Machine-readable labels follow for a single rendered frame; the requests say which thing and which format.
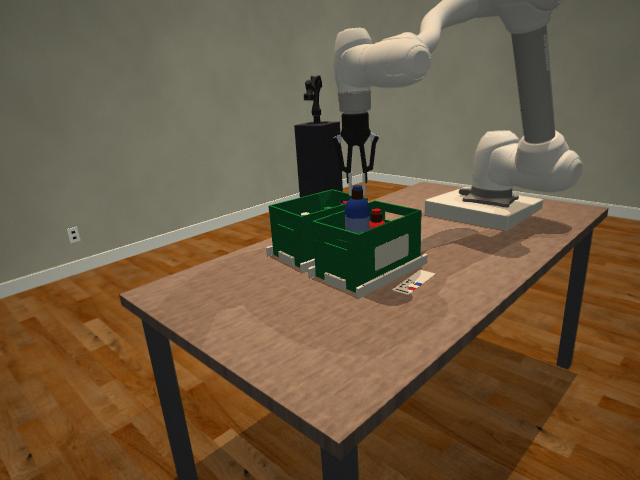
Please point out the cream paper strip with colored squares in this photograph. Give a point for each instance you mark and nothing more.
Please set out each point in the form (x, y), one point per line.
(413, 282)

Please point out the green crate with dividers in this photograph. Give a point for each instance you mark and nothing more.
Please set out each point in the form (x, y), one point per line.
(293, 233)
(360, 258)

